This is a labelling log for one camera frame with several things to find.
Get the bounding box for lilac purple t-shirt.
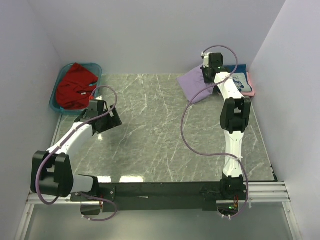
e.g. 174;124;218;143
177;65;213;104

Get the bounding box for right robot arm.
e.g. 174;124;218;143
200;66;251;200

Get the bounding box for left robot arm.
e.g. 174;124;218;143
30;109;122;201

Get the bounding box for folded blue printed t-shirt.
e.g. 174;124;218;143
231;64;247;92

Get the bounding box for folded pink t-shirt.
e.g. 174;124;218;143
242;72;256;98

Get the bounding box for red t-shirt in basket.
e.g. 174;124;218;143
55;63;99;110

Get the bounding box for teal plastic basket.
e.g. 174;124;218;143
49;62;103;116

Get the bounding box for black base beam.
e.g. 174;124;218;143
69;181;251;213

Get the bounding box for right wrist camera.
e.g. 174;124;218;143
201;52;223;68

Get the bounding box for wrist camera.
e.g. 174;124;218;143
201;52;223;68
85;96;108;119

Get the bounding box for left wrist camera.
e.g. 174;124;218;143
85;96;108;119

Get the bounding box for aluminium frame rail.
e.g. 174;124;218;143
14;114;301;238

